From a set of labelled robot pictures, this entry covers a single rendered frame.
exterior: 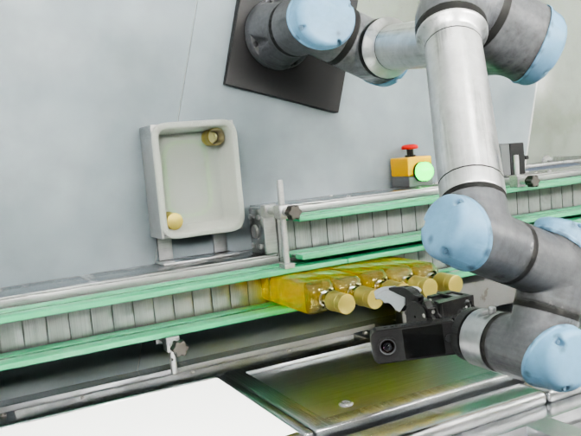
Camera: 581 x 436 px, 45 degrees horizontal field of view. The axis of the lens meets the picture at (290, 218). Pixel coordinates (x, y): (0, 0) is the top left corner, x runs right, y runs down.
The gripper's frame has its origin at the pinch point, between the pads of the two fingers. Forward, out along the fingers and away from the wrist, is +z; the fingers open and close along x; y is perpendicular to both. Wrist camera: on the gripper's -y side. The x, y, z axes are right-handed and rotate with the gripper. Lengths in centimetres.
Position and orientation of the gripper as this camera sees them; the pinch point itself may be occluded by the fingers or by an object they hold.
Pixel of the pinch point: (377, 313)
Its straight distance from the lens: 109.6
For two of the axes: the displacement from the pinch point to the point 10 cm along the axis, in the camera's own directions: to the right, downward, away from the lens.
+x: -1.0, -9.9, -1.0
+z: -4.6, -0.4, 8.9
